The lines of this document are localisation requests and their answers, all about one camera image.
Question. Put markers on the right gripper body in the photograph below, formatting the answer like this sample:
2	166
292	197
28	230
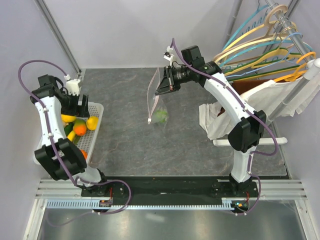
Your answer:
176	77

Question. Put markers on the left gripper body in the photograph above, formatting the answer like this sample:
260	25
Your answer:
69	105

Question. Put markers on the clear zip top bag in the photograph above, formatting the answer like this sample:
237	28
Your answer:
154	102

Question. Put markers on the green custard apple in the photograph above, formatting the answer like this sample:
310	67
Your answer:
160	116

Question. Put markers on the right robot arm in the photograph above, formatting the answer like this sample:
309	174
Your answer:
248	129

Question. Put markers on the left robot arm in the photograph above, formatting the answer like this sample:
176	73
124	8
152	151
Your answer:
57	154

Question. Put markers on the yellow lemon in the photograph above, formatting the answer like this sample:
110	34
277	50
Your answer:
68	118

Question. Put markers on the green cucumber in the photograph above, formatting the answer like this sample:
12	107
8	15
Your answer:
68	128

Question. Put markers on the orange green mango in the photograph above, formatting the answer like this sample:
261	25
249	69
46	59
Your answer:
80	127

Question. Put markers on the yellow pear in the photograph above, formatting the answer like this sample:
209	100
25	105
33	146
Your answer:
92	123

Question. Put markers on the yellow banana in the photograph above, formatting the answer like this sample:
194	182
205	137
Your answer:
71	136

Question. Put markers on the white plastic basket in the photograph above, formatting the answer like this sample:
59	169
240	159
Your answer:
90	132

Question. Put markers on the orange fruit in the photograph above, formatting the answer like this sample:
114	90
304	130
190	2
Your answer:
84	153

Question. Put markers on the brown box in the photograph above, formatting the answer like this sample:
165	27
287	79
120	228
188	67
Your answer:
243	86

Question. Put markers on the green hanger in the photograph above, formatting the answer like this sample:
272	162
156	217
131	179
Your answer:
240	60

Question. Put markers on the white cloth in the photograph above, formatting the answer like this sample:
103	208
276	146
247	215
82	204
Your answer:
266	96

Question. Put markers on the yellow hanger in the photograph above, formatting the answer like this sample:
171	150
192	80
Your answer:
251	68

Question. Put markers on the beige wooden hanger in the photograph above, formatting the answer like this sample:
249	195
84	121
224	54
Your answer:
234	49

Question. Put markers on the teal hanger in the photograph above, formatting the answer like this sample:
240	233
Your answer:
242	27

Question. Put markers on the orange hanger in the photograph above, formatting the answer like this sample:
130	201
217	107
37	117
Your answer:
298	71

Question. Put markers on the light blue hanger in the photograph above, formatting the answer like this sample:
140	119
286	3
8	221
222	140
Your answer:
283	70

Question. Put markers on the white clothes rack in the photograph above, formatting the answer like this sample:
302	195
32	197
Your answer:
313	70

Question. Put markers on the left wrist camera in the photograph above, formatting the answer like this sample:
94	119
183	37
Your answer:
73	86

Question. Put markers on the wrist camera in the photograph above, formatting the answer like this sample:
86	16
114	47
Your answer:
168	55
73	86

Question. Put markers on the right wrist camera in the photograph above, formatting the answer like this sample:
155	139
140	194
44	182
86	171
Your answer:
168	55

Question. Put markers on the aluminium frame post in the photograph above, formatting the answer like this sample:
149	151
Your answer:
49	18

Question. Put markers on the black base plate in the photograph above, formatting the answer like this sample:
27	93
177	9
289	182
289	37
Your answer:
172	190

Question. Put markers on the white cable duct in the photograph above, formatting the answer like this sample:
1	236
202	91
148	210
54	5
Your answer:
110	204

